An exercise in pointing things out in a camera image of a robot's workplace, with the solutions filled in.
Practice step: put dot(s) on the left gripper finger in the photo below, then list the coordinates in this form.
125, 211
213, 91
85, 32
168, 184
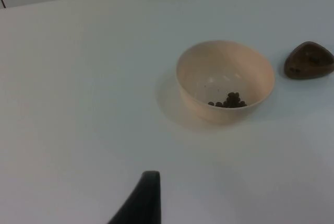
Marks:
143, 203

